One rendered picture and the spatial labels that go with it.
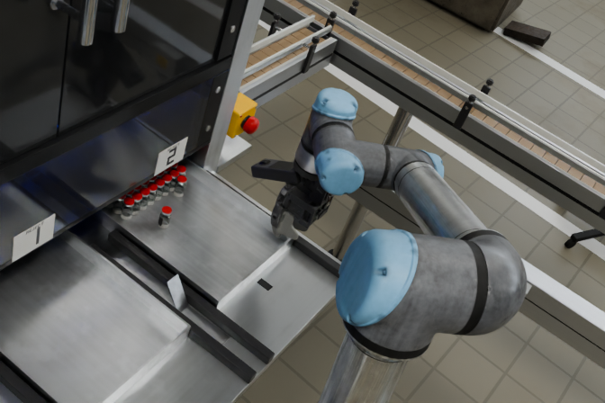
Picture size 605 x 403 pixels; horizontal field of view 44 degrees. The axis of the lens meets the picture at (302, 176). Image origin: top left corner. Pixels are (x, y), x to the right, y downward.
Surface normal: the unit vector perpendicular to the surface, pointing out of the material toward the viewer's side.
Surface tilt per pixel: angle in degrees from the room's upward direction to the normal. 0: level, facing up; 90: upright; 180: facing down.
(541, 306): 90
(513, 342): 0
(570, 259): 0
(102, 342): 0
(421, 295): 56
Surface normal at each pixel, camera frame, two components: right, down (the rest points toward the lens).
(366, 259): -0.92, -0.23
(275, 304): 0.28, -0.73
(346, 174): 0.09, 0.68
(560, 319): -0.54, 0.42
